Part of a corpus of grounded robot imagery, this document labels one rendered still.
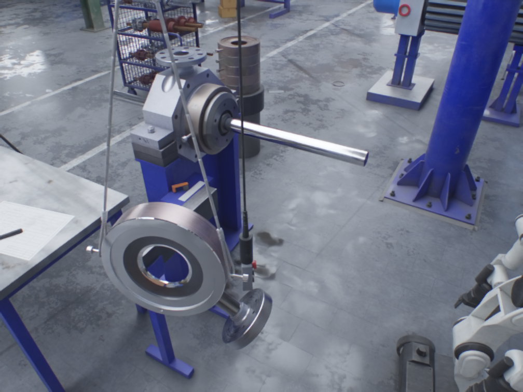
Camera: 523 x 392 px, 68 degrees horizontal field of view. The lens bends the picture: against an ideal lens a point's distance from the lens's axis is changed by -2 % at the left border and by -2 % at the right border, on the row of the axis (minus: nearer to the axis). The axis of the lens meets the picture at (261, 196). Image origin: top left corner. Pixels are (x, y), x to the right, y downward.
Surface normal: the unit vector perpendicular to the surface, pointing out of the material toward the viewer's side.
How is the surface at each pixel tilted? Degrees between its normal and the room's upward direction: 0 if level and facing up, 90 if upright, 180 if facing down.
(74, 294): 0
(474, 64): 90
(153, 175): 90
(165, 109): 45
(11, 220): 0
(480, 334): 90
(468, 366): 90
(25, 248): 0
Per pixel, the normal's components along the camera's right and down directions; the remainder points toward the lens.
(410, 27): -0.51, 0.51
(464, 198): -0.80, 0.36
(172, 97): -0.34, -0.19
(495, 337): -0.30, 0.57
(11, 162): 0.00, -0.80
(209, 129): 0.45, 0.47
